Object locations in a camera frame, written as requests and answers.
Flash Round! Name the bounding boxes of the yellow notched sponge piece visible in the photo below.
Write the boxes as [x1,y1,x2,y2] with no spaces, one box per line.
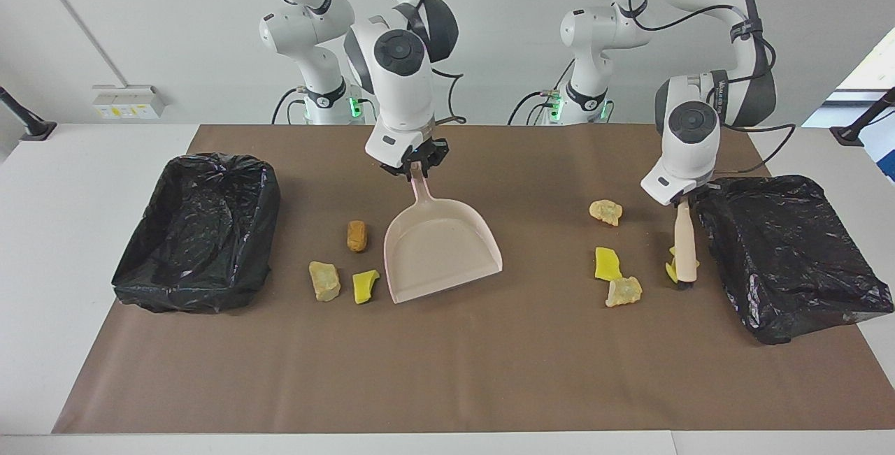
[664,245,700,284]

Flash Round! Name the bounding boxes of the black left base cable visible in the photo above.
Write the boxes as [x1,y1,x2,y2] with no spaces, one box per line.
[507,62,575,126]

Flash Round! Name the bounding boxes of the brown paper table mat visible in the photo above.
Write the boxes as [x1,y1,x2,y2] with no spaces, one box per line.
[52,124,895,435]

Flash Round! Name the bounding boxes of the open bin with black bag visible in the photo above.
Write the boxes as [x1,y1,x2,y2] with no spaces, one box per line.
[112,153,282,314]

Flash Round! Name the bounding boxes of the bin wrapped in black bag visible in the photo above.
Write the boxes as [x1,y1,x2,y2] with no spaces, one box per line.
[696,175,895,345]

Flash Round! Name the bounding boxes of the pink plastic dustpan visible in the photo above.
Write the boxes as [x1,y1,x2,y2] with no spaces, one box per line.
[383,161,503,305]

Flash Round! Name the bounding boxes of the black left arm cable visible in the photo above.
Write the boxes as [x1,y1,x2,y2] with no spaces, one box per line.
[624,0,798,194]

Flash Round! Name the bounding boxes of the black right base cable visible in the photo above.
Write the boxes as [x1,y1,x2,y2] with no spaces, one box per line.
[271,87,310,125]

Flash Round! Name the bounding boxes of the black base cable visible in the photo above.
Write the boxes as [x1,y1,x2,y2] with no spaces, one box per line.
[507,62,575,126]
[271,87,310,125]

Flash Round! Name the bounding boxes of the beige hand brush black bristles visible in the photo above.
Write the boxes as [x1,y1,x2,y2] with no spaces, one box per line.
[673,200,700,291]

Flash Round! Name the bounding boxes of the black stand with foot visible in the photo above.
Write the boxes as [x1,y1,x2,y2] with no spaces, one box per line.
[830,88,895,147]
[0,86,58,141]

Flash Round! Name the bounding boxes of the white wall socket box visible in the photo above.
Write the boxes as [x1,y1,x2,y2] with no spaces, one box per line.
[92,85,167,120]

